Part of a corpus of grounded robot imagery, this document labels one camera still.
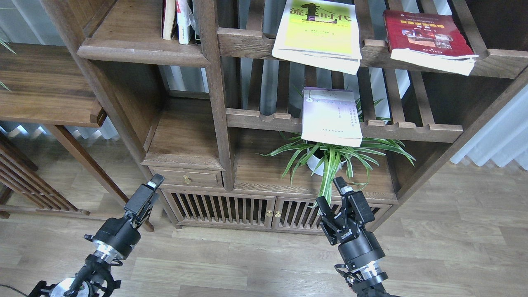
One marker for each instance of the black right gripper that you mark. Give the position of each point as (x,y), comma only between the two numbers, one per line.
(358,247)

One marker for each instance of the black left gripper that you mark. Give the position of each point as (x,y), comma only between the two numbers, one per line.
(117,237)

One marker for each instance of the red cover book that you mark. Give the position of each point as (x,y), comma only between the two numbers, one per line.
(428,40)

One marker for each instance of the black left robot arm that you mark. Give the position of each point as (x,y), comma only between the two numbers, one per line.
(95,275)

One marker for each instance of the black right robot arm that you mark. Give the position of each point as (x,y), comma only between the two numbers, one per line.
(358,247)

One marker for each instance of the white curtain behind shelf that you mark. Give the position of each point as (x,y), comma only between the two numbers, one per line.
(190,79)

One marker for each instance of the brass drawer knob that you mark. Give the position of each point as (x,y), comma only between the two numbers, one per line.
(187,179)

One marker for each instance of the spider plant green leaves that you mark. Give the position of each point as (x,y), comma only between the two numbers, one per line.
(364,154)

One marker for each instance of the white plant pot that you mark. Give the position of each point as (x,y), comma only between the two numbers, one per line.
(323,162)

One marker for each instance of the pale purple cover book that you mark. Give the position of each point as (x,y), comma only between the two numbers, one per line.
(330,116)

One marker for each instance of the dark wooden bookshelf cabinet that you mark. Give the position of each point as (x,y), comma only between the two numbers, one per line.
(210,137)

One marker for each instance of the slatted wooden rack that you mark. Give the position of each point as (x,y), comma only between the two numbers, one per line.
(18,173)

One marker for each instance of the brown wooden side table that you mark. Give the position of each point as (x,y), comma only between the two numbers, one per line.
(45,86)

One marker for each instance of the yellow green cover book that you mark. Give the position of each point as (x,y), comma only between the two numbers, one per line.
(319,33)

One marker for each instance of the white red upright book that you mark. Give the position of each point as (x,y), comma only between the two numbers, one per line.
(185,21)

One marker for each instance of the tan upright book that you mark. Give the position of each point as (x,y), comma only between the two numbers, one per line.
(169,19)

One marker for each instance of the dark upright book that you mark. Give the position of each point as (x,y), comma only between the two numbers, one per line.
(195,23)

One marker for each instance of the white curtain right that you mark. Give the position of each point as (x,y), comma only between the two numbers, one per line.
(502,140)

